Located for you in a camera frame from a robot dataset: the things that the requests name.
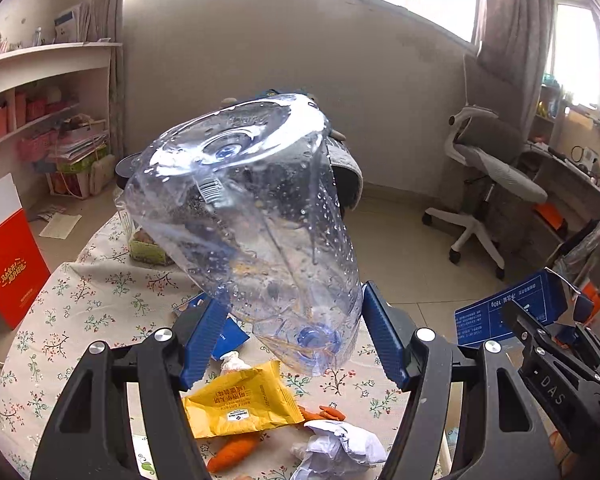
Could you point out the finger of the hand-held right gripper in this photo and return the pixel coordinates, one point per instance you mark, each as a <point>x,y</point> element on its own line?
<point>584,308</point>
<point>525,327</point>

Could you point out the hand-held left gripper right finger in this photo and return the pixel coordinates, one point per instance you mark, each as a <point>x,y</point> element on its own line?
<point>382,332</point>

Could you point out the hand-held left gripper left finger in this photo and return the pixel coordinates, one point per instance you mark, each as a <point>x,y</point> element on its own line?
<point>202,340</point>

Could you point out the blue cardboard box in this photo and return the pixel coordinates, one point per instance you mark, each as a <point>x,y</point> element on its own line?
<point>500,305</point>

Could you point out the white paper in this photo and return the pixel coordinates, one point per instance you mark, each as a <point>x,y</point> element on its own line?
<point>340,447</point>

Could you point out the large clear plastic bottle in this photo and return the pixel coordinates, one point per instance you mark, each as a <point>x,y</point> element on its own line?
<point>240,200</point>

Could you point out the blue paper packet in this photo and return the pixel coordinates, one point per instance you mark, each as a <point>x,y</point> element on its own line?
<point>232,337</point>

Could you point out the crumpled white tissue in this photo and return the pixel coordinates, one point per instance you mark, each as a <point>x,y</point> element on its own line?
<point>234,362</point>

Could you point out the black foil bag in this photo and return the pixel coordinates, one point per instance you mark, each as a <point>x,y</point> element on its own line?
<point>580,250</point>

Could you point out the yellow snack packet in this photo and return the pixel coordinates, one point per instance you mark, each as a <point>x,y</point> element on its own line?
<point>245,400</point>

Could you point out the curled orange peel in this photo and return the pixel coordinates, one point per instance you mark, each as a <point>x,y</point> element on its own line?
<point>325,413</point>

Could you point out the orange folder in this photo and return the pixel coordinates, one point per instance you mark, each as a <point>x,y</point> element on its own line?
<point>550,215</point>

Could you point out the green tray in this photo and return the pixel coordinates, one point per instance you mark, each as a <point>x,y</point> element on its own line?
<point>147,252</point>

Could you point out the floral tablecloth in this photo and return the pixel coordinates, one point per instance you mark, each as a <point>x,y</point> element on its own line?
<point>105,290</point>

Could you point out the desk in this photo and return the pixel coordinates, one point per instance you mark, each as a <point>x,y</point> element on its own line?
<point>575,185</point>

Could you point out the white office chair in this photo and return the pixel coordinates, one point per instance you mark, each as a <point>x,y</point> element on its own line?
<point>485,165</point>

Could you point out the papers on floor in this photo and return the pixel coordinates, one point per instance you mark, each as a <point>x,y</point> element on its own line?
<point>60,222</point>

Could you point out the red and white box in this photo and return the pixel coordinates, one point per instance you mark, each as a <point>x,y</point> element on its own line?
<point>10,260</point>

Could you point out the stack of papers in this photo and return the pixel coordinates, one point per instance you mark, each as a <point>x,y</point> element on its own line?
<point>82,147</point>

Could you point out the pink basket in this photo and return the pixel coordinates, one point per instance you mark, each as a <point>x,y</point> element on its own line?
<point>37,146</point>

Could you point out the grey curtain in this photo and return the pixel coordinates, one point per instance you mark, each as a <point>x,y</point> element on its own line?
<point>107,60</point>
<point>512,60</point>

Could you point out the white bookshelf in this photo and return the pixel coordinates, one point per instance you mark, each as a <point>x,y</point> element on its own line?
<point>45,95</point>

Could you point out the white box with blue print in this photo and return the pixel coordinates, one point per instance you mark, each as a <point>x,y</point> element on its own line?
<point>71,22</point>

